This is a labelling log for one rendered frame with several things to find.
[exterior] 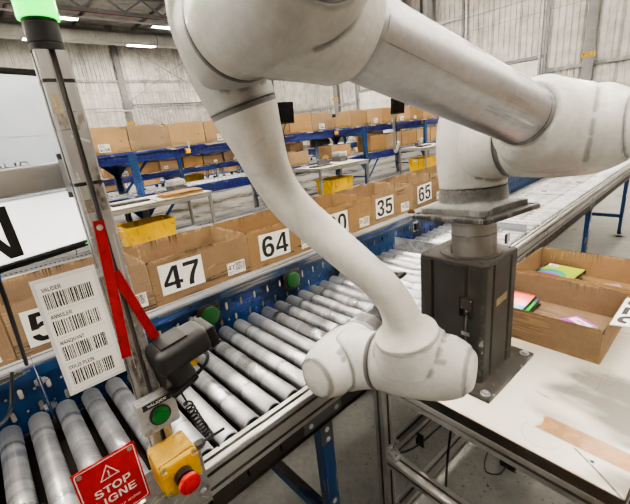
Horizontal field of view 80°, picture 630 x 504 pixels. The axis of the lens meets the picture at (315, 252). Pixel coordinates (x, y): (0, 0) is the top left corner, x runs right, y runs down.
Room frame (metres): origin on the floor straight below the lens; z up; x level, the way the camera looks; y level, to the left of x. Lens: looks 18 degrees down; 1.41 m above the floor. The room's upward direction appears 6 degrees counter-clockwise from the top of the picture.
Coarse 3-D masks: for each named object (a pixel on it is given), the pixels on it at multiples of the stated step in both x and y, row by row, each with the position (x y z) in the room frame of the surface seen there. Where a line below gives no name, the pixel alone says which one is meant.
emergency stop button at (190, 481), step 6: (186, 474) 0.51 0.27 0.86; (192, 474) 0.51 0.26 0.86; (198, 474) 0.52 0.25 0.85; (180, 480) 0.50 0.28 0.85; (186, 480) 0.50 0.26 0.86; (192, 480) 0.50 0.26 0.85; (198, 480) 0.51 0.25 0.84; (180, 486) 0.50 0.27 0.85; (186, 486) 0.50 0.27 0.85; (192, 486) 0.50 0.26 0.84; (198, 486) 0.51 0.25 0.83; (180, 492) 0.49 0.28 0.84; (186, 492) 0.50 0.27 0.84; (192, 492) 0.50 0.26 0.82
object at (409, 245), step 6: (396, 240) 1.94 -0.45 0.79; (402, 240) 1.91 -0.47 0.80; (408, 240) 1.88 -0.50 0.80; (414, 240) 1.85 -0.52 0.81; (396, 246) 1.94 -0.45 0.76; (402, 246) 1.91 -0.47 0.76; (408, 246) 1.88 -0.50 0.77; (414, 246) 1.85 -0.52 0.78; (420, 246) 1.83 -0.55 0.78; (426, 246) 1.80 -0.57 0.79; (432, 246) 1.77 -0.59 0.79; (414, 252) 1.85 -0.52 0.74; (420, 252) 1.83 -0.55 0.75
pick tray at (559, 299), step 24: (528, 288) 1.20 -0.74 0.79; (552, 288) 1.14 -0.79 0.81; (576, 288) 1.09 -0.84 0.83; (600, 288) 1.04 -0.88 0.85; (528, 312) 0.95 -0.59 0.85; (552, 312) 1.08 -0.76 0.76; (576, 312) 1.07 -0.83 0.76; (600, 312) 1.04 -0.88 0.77; (528, 336) 0.94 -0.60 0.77; (552, 336) 0.90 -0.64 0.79; (576, 336) 0.85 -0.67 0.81; (600, 336) 0.82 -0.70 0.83; (600, 360) 0.81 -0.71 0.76
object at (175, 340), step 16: (160, 336) 0.60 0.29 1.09; (176, 336) 0.59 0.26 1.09; (192, 336) 0.59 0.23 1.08; (208, 336) 0.61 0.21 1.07; (160, 352) 0.56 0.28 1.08; (176, 352) 0.56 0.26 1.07; (192, 352) 0.58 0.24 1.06; (160, 368) 0.55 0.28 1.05; (176, 368) 0.56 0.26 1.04; (192, 368) 0.59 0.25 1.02; (176, 384) 0.57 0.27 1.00
